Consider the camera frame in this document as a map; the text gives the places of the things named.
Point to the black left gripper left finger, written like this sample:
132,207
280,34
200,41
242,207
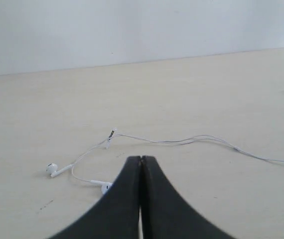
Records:
116,214

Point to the white wired earphones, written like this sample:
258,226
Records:
52,169

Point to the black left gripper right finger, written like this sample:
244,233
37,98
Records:
165,214

